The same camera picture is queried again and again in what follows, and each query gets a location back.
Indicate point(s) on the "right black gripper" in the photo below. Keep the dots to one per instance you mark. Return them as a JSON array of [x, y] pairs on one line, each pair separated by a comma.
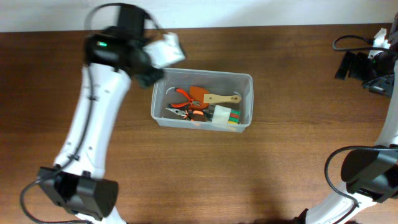
[[357, 60]]

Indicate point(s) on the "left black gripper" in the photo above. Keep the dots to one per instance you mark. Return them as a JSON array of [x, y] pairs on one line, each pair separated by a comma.
[[148, 79]]

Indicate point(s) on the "small red cutting pliers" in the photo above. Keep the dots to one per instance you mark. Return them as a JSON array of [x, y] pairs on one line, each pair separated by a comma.
[[190, 100]]

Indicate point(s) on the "orange scraper wooden handle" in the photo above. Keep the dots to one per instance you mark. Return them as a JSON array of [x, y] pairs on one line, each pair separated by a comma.
[[205, 98]]

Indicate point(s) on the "orange black needle-nose pliers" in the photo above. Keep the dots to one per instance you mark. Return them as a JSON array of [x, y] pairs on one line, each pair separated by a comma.
[[190, 115]]

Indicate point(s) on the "clear case coloured bits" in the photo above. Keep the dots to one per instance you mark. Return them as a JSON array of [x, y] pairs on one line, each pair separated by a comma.
[[223, 115]]

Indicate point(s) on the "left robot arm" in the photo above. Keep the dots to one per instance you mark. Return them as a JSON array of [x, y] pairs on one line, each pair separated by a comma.
[[113, 57]]

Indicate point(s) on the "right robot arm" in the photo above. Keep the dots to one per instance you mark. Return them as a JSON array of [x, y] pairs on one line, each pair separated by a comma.
[[363, 176]]

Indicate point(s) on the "clear plastic container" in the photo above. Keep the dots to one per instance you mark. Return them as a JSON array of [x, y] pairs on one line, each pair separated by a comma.
[[219, 83]]

